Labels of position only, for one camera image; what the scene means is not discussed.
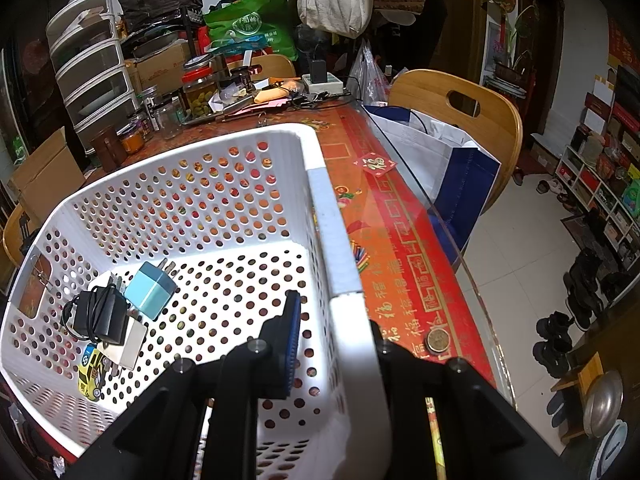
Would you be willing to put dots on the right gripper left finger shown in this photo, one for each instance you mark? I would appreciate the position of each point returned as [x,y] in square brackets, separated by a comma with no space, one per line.
[200,420]

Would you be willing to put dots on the white perforated plastic basket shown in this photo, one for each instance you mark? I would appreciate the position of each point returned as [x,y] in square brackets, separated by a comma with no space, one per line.
[333,425]

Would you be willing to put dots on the black shoes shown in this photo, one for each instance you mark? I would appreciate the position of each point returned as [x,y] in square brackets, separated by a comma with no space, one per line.
[551,351]

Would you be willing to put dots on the white square charger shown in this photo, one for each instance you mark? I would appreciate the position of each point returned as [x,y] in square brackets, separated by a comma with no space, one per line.
[125,355]

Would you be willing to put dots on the dark brown jar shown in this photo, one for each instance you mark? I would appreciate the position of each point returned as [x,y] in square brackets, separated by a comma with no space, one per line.
[109,149]

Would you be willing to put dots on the white shelf with goods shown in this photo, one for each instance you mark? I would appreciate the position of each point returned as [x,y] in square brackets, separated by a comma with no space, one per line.
[616,200]

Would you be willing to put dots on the cardboard box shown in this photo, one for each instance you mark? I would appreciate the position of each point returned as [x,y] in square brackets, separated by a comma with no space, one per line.
[46,177]

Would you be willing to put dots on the black power adapter with cable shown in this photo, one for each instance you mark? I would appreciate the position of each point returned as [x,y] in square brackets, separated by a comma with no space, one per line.
[97,315]

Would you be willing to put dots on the glass jar red lid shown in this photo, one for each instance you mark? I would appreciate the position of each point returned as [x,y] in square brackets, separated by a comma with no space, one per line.
[199,86]

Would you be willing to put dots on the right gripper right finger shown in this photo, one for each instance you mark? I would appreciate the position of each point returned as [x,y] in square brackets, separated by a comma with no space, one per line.
[482,436]

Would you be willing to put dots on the green shopping bag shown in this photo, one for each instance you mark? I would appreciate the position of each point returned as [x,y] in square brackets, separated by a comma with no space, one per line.
[266,22]

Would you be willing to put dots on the orange honey jar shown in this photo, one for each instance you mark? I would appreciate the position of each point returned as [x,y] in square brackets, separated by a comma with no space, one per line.
[131,139]

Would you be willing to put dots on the metal bowl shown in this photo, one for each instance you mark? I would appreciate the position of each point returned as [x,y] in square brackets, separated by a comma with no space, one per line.
[603,404]

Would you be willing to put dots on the empty glass jar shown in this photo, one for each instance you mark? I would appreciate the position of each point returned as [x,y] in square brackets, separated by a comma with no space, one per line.
[169,118]

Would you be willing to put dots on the light blue charger plug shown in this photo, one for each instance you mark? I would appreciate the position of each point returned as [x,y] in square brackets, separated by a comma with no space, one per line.
[151,288]

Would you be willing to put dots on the wooden chair left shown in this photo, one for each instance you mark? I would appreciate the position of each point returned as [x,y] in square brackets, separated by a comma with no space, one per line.
[19,225]

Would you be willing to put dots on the white plastic drawer unit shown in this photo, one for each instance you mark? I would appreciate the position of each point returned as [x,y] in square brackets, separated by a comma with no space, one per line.
[90,69]

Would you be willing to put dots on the red fu sticker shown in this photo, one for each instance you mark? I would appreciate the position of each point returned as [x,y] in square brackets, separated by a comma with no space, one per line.
[375,164]

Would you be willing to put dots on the yellow toy car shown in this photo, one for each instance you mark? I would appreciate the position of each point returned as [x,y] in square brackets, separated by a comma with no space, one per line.
[92,371]

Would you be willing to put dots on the wooden chair right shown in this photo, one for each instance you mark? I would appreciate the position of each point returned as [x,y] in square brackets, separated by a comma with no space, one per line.
[491,120]

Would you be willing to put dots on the brass coin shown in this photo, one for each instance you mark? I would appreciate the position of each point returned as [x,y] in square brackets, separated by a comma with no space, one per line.
[437,340]

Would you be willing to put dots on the wooden chair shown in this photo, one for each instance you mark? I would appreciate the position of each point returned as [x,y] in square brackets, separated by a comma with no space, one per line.
[491,120]
[19,225]

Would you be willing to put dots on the red floral tablecloth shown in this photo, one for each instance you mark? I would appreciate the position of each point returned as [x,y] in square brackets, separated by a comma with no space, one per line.
[409,284]

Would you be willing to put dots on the white power strip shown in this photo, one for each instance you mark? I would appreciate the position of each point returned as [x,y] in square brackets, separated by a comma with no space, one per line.
[332,86]

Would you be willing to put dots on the clear plastic bag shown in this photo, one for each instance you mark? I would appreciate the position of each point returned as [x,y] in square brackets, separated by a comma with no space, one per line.
[366,81]

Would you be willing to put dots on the white and blue paper bag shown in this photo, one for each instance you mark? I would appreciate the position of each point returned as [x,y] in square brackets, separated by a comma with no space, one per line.
[446,165]

